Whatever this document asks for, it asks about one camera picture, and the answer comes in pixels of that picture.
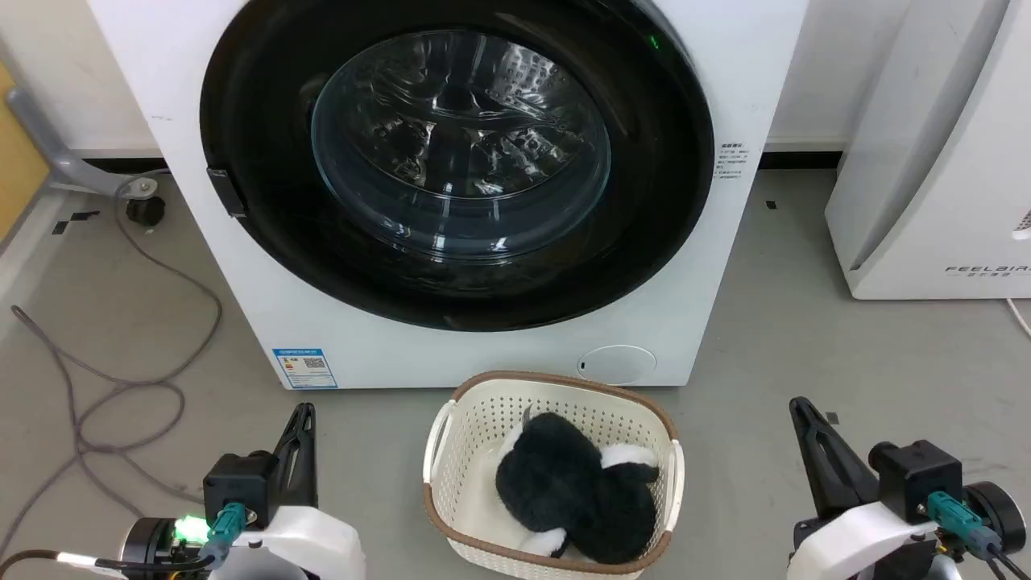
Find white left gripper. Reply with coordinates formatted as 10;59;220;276
211;403;366;580

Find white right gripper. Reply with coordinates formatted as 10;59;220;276
786;397;940;580

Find white front-load washing machine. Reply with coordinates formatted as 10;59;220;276
86;0;809;392

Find black round washer door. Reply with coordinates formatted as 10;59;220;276
199;0;716;333

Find white laundry basket brown rim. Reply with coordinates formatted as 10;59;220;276
423;371;685;580

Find black and white plush toy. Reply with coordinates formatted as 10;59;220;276
495;412;661;565

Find black caster wheel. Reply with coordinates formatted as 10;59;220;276
126;196;167;227

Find white appliance with grey lettering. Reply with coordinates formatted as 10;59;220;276
824;0;1031;300

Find grey metal furniture leg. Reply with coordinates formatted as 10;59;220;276
6;87;159;197

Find yellow wooden panel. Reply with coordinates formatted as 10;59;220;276
0;63;52;242

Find right arm cable teal plug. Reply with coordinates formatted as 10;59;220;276
926;491;1031;579

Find grey floor cable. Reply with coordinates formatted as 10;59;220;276
0;176;223;557

